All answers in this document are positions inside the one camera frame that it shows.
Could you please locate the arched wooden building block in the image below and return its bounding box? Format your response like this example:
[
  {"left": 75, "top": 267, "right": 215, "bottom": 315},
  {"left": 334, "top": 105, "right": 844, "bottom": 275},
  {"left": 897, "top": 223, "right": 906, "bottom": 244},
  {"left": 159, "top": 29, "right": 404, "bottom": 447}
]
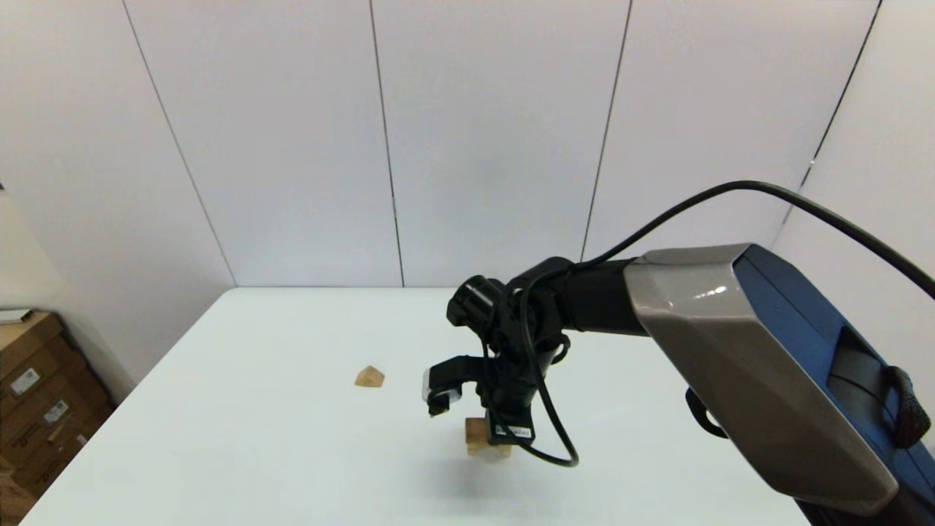
[{"left": 467, "top": 438, "right": 512, "bottom": 460}]

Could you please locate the brown cardboard box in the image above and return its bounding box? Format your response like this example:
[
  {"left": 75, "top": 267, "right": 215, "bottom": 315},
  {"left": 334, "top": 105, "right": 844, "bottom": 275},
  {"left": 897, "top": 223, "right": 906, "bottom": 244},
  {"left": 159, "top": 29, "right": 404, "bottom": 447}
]
[
  {"left": 0, "top": 404, "right": 118, "bottom": 526},
  {"left": 0, "top": 313, "right": 77, "bottom": 401},
  {"left": 0, "top": 357, "right": 110, "bottom": 467}
]

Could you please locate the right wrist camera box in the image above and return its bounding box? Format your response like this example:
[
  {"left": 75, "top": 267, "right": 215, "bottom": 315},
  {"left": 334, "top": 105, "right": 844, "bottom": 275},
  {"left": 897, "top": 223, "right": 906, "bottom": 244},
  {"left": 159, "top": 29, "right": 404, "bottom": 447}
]
[{"left": 422, "top": 356, "right": 483, "bottom": 417}]

